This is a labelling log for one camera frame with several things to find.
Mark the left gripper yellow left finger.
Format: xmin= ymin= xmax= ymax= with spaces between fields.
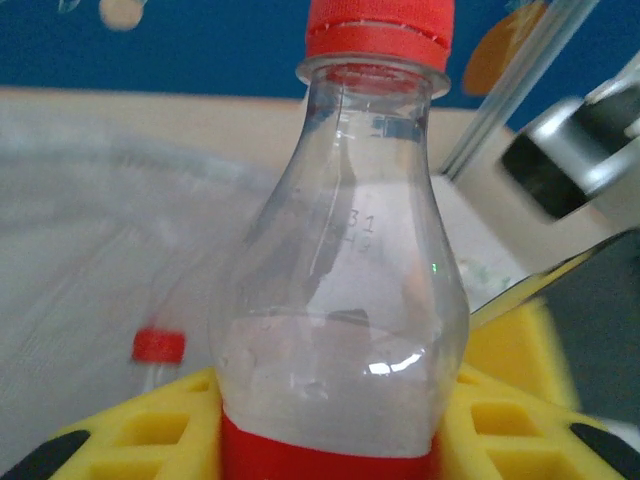
xmin=0 ymin=366 xmax=225 ymax=480

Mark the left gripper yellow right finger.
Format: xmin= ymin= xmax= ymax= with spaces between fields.
xmin=439 ymin=295 xmax=640 ymax=480

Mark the red-capped red-label plastic bottle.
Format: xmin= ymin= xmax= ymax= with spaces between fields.
xmin=130 ymin=324 xmax=187 ymax=396
xmin=207 ymin=0 xmax=471 ymax=480

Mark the grey plastic bin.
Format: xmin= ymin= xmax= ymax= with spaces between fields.
xmin=0 ymin=129 xmax=311 ymax=416

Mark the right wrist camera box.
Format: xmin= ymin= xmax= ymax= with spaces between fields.
xmin=497 ymin=64 xmax=640 ymax=224

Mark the aluminium frame post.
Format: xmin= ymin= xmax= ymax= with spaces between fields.
xmin=442 ymin=0 xmax=601 ymax=181

